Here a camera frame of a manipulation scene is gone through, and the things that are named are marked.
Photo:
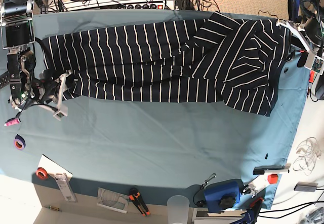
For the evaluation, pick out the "blue clamp with black knob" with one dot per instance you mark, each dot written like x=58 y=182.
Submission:
x=222 y=196

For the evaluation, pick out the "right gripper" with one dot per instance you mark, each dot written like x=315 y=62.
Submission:
x=51 y=88

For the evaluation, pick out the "packaged item with barcode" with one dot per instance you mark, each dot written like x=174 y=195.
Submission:
x=65 y=188

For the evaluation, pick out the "black remote control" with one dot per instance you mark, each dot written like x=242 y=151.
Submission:
x=4 y=79

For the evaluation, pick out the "frosted plastic cup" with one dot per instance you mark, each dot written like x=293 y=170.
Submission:
x=178 y=209

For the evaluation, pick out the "small red block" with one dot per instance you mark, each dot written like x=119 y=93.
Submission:
x=273 y=178

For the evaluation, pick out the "white zip ties bundle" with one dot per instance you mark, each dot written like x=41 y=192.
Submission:
x=308 y=153

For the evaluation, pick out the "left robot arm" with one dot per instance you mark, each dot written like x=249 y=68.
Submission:
x=307 y=36

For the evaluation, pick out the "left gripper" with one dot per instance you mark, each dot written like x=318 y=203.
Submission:
x=313 y=55

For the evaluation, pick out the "black computer mouse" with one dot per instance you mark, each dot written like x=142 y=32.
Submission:
x=319 y=89

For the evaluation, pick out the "teal table cloth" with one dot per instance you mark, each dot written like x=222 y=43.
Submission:
x=163 y=149

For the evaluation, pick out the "black marker pen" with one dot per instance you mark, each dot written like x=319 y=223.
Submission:
x=270 y=170

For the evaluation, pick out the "navy white striped t-shirt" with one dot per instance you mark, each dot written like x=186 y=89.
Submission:
x=219 y=59

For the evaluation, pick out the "orange black cutter pliers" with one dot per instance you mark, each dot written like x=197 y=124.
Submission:
x=137 y=200

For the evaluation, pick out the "orange tape roll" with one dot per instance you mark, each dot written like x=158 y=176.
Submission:
x=41 y=173

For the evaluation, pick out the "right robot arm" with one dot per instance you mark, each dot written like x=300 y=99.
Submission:
x=18 y=39

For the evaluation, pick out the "purple tape roll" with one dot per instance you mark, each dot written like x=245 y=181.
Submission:
x=19 y=142

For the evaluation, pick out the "grey adapter box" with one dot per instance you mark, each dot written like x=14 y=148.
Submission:
x=305 y=187

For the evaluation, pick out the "orange handled tool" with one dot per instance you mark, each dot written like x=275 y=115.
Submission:
x=311 y=77

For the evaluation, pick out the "white paper sheet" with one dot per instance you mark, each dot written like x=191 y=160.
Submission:
x=52 y=168

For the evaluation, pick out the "clear plastic bag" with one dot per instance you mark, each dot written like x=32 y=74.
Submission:
x=112 y=200

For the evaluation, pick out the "pink tube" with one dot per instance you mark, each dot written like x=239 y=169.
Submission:
x=12 y=121

